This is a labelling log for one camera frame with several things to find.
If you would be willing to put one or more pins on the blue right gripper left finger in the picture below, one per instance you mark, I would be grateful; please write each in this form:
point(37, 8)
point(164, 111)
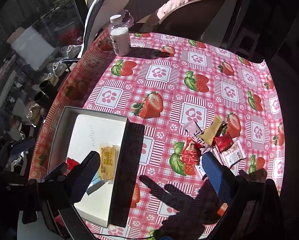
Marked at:
point(81, 176)

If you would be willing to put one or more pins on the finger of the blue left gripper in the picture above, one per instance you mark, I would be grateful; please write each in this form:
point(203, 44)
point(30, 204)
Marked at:
point(56, 172)

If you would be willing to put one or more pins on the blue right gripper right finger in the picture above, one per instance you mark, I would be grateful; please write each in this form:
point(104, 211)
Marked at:
point(217, 175)

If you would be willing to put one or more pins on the small red snack packet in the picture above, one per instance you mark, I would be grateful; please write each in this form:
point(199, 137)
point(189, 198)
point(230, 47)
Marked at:
point(224, 142)

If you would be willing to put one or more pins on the red foil candy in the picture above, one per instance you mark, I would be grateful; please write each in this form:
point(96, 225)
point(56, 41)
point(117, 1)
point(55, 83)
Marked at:
point(191, 152)

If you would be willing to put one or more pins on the gold snack packet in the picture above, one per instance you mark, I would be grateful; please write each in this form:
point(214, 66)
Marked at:
point(209, 133)

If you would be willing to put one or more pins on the pink snack stick packet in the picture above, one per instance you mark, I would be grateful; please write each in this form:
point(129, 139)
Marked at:
point(194, 132)

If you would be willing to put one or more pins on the white cranberry snack packet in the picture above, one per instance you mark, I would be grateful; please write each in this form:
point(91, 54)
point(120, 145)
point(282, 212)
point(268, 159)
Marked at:
point(200, 171)

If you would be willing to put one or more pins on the red candy wrapper in box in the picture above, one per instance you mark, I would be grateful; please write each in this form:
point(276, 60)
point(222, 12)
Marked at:
point(71, 163)

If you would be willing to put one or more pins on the light blue snack packet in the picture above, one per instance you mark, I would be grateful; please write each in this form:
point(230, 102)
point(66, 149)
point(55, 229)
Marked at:
point(95, 184)

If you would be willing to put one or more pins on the yellow rice cracker packet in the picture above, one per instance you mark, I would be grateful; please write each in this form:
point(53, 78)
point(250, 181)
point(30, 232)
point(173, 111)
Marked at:
point(109, 158)

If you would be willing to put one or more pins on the white cardboard box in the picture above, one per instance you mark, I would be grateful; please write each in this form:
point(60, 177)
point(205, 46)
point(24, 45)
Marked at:
point(81, 136)

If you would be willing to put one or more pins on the pink strawberry tablecloth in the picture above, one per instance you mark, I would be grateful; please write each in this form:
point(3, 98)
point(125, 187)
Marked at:
point(165, 82)

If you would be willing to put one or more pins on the white plastic bottle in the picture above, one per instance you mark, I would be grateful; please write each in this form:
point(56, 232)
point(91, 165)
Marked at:
point(119, 35)

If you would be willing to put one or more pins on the folding chair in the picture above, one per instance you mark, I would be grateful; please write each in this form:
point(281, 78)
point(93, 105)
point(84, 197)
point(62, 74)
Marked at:
point(98, 20)

